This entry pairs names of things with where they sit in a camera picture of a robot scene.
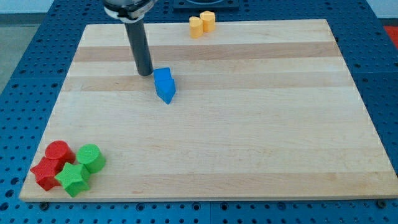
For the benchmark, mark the blue triangular block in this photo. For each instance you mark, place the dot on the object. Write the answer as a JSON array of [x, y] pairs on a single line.
[[165, 90]]

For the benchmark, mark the blue cube block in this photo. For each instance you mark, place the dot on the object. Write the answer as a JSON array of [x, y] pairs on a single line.
[[161, 74]]

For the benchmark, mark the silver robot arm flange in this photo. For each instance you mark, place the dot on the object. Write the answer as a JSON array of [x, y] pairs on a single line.
[[128, 9]]

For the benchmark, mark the light wooden board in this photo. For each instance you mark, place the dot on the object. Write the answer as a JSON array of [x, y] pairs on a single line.
[[263, 110]]

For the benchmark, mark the yellow half-round block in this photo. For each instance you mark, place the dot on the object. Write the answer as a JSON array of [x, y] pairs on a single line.
[[196, 27]]

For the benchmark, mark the yellow hexagonal block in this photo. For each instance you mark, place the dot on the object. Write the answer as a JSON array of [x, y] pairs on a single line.
[[209, 21]]

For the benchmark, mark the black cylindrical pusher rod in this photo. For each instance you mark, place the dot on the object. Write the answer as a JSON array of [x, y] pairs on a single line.
[[139, 47]]

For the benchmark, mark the black mounting plate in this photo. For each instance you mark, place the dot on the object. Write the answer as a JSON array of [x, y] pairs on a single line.
[[205, 4]]

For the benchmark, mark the green cylinder block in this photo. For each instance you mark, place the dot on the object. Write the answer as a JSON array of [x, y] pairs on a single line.
[[91, 157]]

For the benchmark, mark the green star block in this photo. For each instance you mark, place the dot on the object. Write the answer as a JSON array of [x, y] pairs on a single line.
[[74, 178]]

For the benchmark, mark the red cylinder block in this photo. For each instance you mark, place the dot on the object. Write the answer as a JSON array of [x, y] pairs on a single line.
[[60, 150]]

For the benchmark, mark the red star block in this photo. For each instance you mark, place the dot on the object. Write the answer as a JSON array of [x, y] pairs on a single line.
[[45, 172]]

